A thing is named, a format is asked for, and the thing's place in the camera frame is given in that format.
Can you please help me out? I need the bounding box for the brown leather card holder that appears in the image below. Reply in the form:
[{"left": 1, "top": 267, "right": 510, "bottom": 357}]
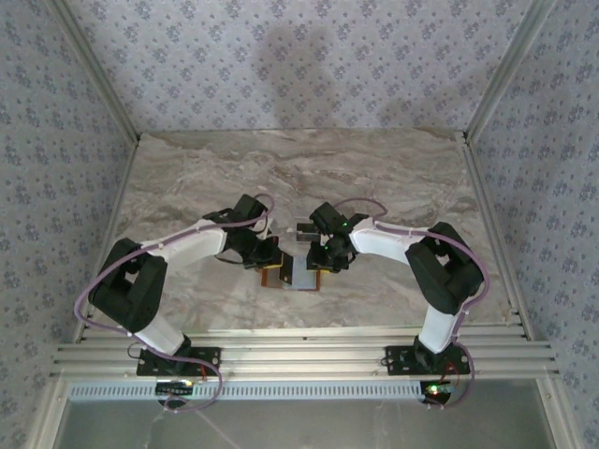
[{"left": 258, "top": 265, "right": 325, "bottom": 294}]

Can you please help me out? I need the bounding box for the aluminium extrusion base beam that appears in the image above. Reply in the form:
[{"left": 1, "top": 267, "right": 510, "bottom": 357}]
[{"left": 51, "top": 326, "right": 562, "bottom": 381}]

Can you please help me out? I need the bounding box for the grey metal lower panel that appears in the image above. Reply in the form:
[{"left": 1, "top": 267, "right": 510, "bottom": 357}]
[{"left": 46, "top": 378, "right": 562, "bottom": 449}]

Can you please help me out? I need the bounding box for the small black circuit board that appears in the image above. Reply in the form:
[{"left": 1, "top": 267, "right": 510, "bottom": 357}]
[{"left": 419, "top": 381, "right": 456, "bottom": 404}]

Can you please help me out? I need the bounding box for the slotted grey cable duct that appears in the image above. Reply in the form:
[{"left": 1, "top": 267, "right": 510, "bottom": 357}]
[{"left": 67, "top": 379, "right": 425, "bottom": 403}]

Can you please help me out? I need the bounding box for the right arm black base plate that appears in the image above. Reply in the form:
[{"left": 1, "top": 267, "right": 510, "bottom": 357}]
[{"left": 384, "top": 344, "right": 472, "bottom": 377}]

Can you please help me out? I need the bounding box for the aluminium table side rail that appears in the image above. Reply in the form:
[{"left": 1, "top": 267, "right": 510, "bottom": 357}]
[
  {"left": 458, "top": 132, "right": 537, "bottom": 342},
  {"left": 72, "top": 135, "right": 144, "bottom": 345}
]

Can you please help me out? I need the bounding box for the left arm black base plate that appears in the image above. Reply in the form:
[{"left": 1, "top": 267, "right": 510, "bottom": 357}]
[{"left": 135, "top": 346, "right": 222, "bottom": 378}]

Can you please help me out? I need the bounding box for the aluminium upright frame post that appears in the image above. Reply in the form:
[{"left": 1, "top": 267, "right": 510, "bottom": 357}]
[
  {"left": 462, "top": 0, "right": 561, "bottom": 141},
  {"left": 49, "top": 0, "right": 142, "bottom": 144}
]

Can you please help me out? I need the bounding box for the aluminium lower frame rail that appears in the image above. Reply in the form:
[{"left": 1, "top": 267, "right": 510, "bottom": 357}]
[
  {"left": 27, "top": 376, "right": 71, "bottom": 449},
  {"left": 535, "top": 376, "right": 579, "bottom": 449}
]

